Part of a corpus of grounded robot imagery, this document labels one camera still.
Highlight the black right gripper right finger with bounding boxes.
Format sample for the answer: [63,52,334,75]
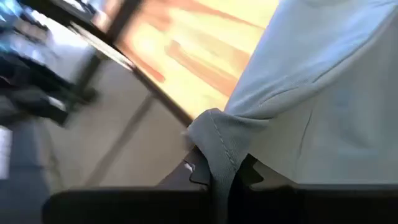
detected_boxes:
[229,154,398,224]

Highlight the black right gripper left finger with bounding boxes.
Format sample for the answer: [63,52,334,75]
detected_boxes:
[41,146,216,224]

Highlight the black metal table frame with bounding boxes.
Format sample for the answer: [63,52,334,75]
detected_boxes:
[18,0,194,126]

